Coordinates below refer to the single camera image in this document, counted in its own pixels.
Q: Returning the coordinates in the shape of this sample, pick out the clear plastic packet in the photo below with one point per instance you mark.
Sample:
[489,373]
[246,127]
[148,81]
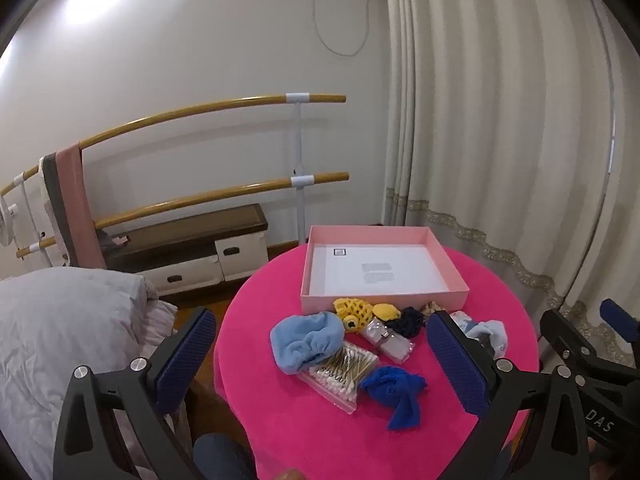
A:
[392,345]

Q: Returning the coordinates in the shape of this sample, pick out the cream curtain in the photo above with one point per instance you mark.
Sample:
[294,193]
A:
[500,110]

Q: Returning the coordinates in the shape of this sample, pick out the yellow crochet net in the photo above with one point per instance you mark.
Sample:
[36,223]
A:
[352,312]

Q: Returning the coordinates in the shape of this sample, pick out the navy crochet piece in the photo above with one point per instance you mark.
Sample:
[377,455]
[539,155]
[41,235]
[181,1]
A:
[406,322]

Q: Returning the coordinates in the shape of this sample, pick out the grey towel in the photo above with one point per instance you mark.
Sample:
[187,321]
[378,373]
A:
[52,195]

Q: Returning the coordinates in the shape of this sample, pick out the white and blue baby garment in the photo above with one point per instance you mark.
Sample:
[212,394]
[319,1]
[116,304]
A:
[487,332]

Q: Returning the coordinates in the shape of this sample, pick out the round pink table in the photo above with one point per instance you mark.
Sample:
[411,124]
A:
[300,435]

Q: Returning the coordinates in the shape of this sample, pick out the white barre post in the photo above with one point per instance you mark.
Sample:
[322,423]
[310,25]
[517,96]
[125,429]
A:
[299,135]

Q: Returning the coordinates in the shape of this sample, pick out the person's leg in jeans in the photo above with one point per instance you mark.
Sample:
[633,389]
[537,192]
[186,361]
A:
[220,457]

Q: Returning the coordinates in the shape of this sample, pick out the long wooden barre rail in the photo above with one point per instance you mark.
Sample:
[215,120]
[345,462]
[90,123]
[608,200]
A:
[200,108]

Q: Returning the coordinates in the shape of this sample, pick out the cotton swab packet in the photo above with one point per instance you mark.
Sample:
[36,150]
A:
[340,377]

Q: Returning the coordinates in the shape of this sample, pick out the blue knit cloth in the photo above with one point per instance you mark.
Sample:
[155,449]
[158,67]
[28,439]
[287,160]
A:
[392,385]

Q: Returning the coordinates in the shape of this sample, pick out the pink towel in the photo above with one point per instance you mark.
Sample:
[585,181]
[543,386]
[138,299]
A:
[75,200]

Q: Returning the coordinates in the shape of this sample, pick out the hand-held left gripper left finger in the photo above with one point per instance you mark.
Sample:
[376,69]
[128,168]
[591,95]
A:
[185,355]

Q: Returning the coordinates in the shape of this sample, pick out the light blue fleece cap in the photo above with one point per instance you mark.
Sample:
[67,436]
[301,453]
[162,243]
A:
[300,342]

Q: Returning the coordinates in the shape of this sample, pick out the beige scrunchie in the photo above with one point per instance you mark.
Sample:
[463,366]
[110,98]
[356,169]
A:
[430,308]

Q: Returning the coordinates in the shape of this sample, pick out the small pink object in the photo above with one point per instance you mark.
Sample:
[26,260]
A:
[117,240]

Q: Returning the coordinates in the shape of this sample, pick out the small yellow crochet piece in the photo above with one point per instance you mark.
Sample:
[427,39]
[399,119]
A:
[386,311]

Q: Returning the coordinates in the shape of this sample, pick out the short wooden barre rail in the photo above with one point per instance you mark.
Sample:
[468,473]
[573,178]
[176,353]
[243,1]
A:
[200,200]

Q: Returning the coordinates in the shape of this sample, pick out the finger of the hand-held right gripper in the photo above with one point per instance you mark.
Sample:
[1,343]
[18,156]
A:
[567,337]
[620,316]

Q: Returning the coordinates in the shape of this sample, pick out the pink cardboard box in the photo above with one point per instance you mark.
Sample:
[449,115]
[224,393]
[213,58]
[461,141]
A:
[380,302]

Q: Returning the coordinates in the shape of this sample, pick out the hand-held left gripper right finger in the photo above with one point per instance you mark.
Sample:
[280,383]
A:
[457,365]

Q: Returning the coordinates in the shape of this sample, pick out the white bed duvet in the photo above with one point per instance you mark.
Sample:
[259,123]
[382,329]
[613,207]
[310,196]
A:
[65,340]

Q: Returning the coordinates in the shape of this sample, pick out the low brown and white cabinet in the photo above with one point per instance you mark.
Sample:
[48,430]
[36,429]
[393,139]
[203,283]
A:
[200,232]

